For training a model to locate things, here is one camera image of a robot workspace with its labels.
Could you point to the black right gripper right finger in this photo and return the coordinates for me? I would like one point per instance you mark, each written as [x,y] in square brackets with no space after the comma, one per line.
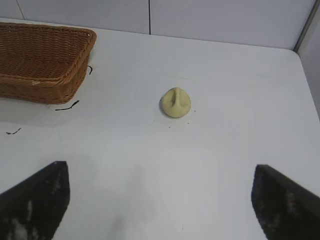
[287,212]

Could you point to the grey aluminium frame post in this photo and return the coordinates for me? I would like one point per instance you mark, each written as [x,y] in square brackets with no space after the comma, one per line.
[307,25]

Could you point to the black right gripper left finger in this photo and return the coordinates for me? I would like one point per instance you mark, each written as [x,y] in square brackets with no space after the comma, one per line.
[37,205]

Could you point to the brown woven wicker basket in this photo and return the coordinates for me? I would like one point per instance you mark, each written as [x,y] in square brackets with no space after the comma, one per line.
[37,55]

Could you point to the pale yellow egg yolk pastry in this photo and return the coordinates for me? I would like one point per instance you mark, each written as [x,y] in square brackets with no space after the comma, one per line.
[175,105]

